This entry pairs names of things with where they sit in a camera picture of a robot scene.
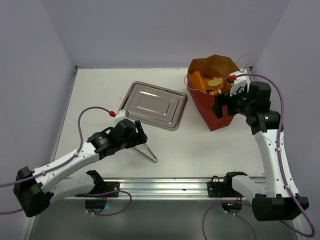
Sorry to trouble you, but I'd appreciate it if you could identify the seeded bread slice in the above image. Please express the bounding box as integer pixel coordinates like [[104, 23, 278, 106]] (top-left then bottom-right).
[[206, 77, 224, 91]]

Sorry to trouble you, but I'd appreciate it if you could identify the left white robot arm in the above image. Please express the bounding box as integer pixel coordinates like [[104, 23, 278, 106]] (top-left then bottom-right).
[[13, 119, 148, 217]]

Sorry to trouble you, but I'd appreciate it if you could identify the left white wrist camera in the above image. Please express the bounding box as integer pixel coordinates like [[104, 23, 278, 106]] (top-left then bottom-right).
[[109, 109, 127, 125]]

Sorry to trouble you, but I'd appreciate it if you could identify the red brown paper bag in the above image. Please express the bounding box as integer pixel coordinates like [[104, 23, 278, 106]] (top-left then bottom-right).
[[184, 54, 240, 132]]

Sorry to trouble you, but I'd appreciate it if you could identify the fake triangle sandwich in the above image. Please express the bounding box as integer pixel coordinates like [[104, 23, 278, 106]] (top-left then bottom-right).
[[206, 88, 222, 96]]

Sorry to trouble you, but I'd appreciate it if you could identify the stainless steel tray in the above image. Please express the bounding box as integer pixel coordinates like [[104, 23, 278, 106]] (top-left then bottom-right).
[[119, 81, 188, 131]]

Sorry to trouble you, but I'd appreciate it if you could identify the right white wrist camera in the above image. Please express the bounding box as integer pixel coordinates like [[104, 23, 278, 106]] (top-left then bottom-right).
[[226, 71, 250, 97]]

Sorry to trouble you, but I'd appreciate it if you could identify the aluminium mounting rail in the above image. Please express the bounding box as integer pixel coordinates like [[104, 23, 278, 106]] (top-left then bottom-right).
[[64, 177, 270, 200]]

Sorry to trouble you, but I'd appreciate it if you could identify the braided orange bread loaf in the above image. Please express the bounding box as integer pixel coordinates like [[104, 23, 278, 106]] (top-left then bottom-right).
[[188, 70, 206, 93]]

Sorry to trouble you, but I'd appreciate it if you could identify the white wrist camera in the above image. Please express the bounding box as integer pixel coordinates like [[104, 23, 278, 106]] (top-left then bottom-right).
[[226, 71, 250, 97], [109, 109, 127, 125]]

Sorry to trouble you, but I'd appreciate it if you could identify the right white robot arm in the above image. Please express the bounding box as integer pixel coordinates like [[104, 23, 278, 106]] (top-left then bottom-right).
[[212, 81, 309, 222]]

